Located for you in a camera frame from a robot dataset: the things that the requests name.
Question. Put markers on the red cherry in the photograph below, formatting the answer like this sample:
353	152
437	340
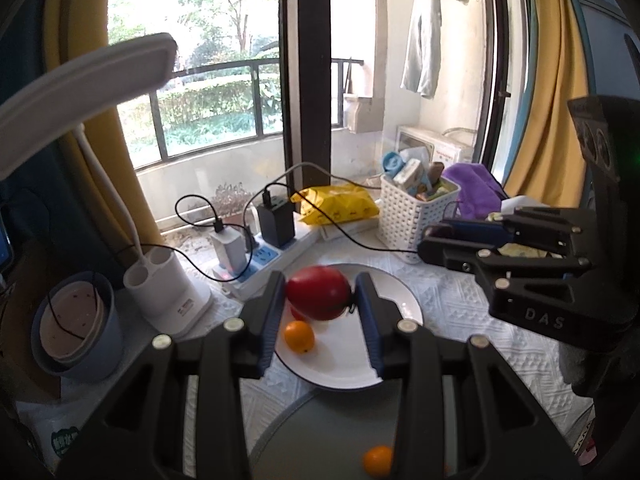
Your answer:
320	292

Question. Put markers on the brown pouch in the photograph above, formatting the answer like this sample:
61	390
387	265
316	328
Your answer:
436	172

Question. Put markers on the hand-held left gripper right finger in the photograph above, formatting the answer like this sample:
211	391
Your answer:
371	330

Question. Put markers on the white perforated basket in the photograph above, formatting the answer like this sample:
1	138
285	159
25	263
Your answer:
405	225

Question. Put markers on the purple towel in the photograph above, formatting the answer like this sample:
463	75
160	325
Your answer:
475	190

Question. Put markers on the black plug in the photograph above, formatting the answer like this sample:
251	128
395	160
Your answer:
252	242

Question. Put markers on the pink bowl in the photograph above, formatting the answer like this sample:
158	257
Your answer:
70	320

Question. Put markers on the white flat box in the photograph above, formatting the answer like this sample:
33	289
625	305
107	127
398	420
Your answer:
350	230

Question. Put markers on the small orange kumquat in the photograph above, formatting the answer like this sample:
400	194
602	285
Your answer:
299	338

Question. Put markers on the white plastic bag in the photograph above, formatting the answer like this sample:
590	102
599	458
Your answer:
50	440

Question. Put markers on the black balcony railing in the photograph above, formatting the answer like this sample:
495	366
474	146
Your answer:
257	105

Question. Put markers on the white desk lamp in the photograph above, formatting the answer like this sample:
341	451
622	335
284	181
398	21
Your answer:
167	295

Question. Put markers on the blue plastic bowl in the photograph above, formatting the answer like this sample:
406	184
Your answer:
90	355

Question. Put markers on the hanging pale shirt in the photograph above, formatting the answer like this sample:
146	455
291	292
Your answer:
422	35

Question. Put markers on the yellow curtain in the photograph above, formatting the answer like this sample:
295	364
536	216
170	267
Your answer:
115	170
555	85

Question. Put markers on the yellow wipes packet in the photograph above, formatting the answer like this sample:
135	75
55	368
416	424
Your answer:
335	205

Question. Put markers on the grey round tray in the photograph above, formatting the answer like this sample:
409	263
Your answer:
320	435

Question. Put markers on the white boxy appliance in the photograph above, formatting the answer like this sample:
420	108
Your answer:
430	147

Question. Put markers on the orange mandarin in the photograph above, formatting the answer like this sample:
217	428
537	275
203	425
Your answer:
378	461

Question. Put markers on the dark blue curtain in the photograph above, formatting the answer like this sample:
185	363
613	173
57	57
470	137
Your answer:
25	35

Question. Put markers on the white charger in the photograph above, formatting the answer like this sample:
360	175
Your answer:
229	255

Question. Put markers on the snack bar packet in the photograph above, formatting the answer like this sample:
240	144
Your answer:
432	191

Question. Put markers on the white power strip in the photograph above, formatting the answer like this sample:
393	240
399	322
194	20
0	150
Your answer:
272	265

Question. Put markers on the white round plate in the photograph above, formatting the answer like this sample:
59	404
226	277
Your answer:
345	360

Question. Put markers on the yellow-green tissue pack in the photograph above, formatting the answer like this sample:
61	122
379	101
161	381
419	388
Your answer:
520	251

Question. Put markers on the black window post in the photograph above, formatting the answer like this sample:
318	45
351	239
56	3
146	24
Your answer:
305	85

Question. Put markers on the printed tissue pack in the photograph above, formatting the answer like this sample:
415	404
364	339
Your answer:
407	175

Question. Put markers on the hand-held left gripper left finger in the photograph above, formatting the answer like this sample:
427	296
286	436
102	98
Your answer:
267	325

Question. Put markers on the beige wall box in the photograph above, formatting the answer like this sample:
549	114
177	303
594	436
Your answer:
362	115

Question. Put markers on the tablet with blue screen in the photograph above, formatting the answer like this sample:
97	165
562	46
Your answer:
5	245

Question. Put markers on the black charger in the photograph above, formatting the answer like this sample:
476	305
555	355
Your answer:
276	222

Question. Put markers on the black door frame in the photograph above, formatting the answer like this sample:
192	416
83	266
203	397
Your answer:
507	60

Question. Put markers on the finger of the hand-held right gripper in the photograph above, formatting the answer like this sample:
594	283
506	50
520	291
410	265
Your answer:
480	230
450	256

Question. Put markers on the white textured tablecloth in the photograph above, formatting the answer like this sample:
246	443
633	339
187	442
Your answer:
450	310

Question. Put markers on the blue roll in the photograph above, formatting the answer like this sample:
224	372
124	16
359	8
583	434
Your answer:
392	162

